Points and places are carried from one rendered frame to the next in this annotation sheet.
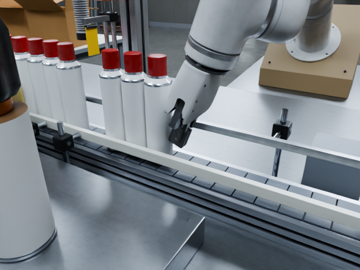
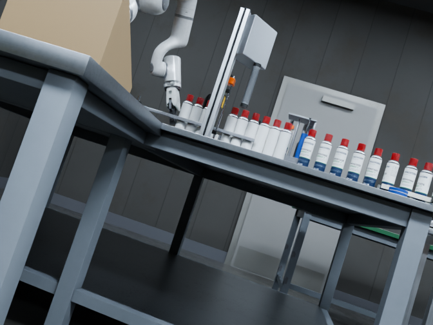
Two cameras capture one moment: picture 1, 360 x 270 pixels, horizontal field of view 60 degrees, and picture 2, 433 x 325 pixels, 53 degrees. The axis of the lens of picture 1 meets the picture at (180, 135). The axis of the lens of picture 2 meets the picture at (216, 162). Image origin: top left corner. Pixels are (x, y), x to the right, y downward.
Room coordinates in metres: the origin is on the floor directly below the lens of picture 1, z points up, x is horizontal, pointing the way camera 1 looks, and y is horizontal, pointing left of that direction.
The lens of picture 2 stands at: (2.56, -0.46, 0.66)
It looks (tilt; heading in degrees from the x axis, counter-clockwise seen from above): 4 degrees up; 160
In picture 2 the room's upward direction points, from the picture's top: 18 degrees clockwise
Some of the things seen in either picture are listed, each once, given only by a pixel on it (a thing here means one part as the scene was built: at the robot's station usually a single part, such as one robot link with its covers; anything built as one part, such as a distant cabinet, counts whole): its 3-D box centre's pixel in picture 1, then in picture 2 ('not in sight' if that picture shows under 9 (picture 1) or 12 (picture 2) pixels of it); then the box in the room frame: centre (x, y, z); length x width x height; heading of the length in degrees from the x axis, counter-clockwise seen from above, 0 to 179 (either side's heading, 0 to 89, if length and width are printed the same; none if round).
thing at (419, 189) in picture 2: not in sight; (423, 185); (1.12, 1.00, 0.98); 0.05 x 0.05 x 0.20
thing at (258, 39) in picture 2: not in sight; (252, 42); (0.73, 0.19, 1.38); 0.17 x 0.10 x 0.19; 114
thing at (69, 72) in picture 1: (72, 90); (229, 128); (0.66, 0.24, 0.98); 0.05 x 0.05 x 0.20
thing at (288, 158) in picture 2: not in sight; (294, 144); (0.74, 0.55, 1.01); 0.14 x 0.13 x 0.26; 59
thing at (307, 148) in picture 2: not in sight; (307, 151); (0.86, 0.56, 0.98); 0.05 x 0.05 x 0.20
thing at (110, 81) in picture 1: (114, 101); (204, 120); (0.59, 0.13, 0.98); 0.05 x 0.05 x 0.20
